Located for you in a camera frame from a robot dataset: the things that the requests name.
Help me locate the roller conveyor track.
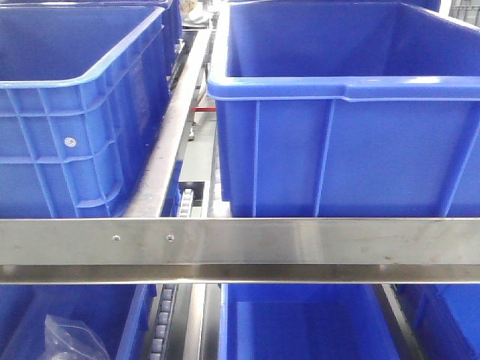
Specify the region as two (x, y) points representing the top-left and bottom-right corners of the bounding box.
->
(149, 188), (194, 360)

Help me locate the blue crate upper middle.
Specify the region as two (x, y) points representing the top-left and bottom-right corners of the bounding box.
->
(208, 1), (479, 218)

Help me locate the blue crate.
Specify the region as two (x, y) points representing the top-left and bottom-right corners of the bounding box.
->
(208, 1), (479, 218)
(1, 4), (170, 218)

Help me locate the blue bin lower middle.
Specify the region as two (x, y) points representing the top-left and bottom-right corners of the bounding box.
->
(217, 283), (399, 359)

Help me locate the blue bin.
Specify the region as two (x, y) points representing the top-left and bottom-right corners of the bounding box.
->
(217, 283), (399, 359)
(1, 284), (157, 359)
(396, 284), (479, 359)

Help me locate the blue bin lower left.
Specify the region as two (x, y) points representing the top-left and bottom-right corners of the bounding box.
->
(1, 284), (157, 359)

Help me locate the blue crate upper left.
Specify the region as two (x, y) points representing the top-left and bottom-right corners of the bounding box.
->
(1, 4), (170, 218)

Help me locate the clear plastic bag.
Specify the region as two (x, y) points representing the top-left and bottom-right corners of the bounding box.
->
(39, 315), (110, 359)

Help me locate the blue bin lower right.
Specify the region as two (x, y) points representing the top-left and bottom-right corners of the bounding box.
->
(396, 284), (479, 359)

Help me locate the stainless steel shelf rail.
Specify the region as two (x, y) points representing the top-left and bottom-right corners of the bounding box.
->
(1, 217), (479, 284)

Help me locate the steel divider rail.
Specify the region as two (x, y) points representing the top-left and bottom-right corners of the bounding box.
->
(124, 28), (212, 218)

